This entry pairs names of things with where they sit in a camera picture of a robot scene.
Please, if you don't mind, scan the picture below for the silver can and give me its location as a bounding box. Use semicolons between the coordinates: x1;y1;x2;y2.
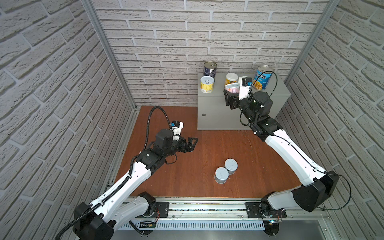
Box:
224;159;238;175
214;167;229;184

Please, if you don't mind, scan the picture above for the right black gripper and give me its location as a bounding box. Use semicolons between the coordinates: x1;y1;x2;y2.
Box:
227;86;260;127

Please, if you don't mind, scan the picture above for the yellow label pull-tab can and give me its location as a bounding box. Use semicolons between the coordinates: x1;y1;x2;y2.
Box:
200;76;215;94

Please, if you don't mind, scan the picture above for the left black corrugated cable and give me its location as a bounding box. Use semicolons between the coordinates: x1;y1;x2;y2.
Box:
53;106;172;240

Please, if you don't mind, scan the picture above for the white lid purple can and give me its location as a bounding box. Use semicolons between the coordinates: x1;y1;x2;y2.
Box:
225;83;240;94

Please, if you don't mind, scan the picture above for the grey metal cabinet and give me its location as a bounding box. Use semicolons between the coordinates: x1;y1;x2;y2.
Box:
197;73;291;131

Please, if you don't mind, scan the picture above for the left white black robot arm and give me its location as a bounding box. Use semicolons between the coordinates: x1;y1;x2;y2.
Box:
73;128;198;240

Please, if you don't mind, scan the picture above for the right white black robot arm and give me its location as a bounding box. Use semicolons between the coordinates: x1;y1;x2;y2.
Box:
224;90;339;217

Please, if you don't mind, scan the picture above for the blue label soup can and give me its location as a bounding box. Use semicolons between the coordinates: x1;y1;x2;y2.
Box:
253;65;275;90

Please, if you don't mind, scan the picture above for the dark purple label can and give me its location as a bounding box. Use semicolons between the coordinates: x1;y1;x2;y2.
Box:
204;61;217;79

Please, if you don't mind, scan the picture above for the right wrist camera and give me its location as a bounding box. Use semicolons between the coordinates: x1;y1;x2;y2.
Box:
238;76;253;100

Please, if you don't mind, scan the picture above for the white lid orange can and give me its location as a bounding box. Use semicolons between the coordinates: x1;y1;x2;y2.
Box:
225;73;239;85

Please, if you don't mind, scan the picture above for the right thin black cable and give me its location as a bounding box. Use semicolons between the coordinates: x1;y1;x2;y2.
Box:
251;70;352;211

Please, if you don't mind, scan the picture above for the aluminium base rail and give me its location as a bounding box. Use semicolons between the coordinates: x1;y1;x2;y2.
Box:
119;196;328;223

